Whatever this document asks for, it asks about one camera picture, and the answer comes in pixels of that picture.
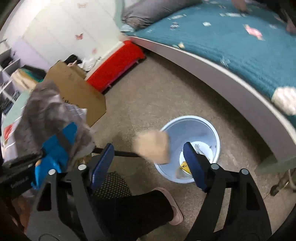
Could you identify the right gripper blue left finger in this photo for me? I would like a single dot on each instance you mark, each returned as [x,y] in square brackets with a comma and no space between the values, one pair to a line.
[100,166]

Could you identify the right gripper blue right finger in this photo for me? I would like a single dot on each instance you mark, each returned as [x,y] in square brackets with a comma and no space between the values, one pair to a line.
[198,165]

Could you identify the yellow paper cup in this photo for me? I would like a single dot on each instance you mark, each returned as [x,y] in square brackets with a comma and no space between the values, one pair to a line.
[185,167]

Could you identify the blue snack wrapper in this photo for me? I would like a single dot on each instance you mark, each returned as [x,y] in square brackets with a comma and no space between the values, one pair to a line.
[56,154]

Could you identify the beige paper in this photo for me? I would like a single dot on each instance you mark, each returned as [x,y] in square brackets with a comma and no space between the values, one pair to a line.
[153,146]

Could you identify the red snack bag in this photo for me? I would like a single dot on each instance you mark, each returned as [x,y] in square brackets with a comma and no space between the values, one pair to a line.
[7,132]

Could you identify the black polka dot chair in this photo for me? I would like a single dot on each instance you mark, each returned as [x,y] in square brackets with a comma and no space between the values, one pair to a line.
[113,187]

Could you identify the light blue plastic basin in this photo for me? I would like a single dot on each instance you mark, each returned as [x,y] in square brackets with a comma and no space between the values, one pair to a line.
[194,144]

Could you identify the pink slipper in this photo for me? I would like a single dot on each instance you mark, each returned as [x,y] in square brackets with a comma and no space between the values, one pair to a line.
[178,217]

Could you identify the grey checkered tablecloth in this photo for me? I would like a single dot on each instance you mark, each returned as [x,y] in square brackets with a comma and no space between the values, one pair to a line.
[44,115]

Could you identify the brown cardboard box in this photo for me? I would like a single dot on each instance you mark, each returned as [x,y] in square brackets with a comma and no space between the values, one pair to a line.
[70,80]

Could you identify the hanging clothes in wardrobe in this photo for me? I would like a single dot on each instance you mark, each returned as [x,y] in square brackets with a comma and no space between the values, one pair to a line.
[27,77]

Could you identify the purple open shelf unit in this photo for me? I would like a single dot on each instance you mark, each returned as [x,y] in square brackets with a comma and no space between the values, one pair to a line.
[10,62]

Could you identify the red storage bench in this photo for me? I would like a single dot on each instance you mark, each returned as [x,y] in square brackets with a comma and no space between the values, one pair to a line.
[114,64]

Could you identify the teal bed mattress cover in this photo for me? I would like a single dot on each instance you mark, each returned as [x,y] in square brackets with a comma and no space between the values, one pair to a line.
[254,45]

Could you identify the grey folded duvet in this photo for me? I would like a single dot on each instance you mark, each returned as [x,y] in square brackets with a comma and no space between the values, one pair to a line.
[144,13]

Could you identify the teal bunk bed frame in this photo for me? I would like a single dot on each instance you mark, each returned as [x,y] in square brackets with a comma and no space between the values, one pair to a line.
[272,126]

